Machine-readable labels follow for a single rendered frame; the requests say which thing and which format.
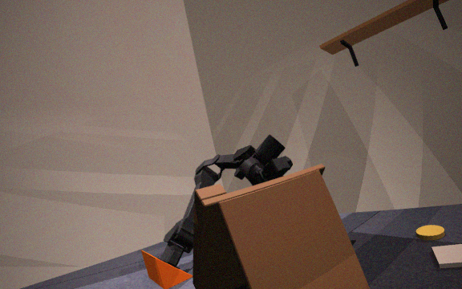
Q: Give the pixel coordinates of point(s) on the beige flat square tile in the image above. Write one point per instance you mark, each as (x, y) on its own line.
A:
(448, 256)

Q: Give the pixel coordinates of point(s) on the yellow round disc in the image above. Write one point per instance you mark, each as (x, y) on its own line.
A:
(430, 232)

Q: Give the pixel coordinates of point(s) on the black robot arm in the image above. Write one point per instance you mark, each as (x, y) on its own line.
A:
(245, 161)

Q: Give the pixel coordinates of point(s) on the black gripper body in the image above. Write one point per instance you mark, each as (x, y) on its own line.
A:
(255, 178)

